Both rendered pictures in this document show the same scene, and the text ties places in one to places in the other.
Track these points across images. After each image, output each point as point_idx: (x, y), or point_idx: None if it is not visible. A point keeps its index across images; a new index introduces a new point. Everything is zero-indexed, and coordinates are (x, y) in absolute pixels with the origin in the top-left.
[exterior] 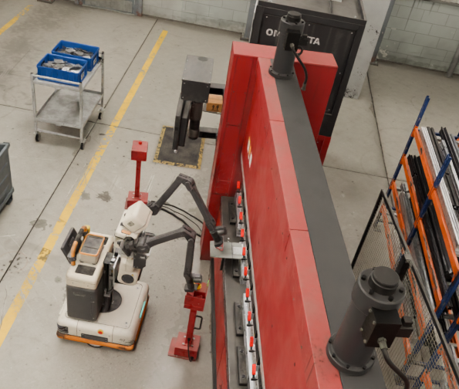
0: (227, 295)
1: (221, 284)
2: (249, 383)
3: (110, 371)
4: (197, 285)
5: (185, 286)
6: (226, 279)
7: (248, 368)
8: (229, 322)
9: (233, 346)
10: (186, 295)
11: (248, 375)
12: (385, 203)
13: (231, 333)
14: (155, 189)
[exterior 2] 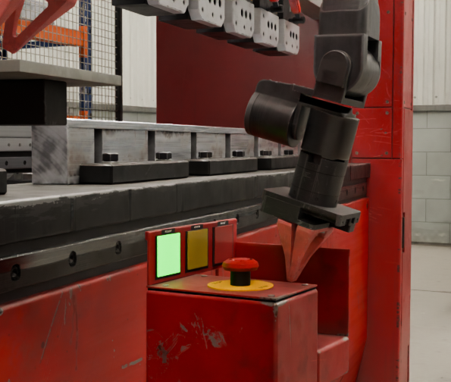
0: (117, 187)
1: (25, 345)
2: (236, 140)
3: None
4: (273, 188)
5: (346, 211)
6: (57, 194)
7: (222, 128)
8: (186, 180)
9: (220, 176)
10: (317, 352)
11: (223, 155)
12: None
13: (202, 178)
14: None
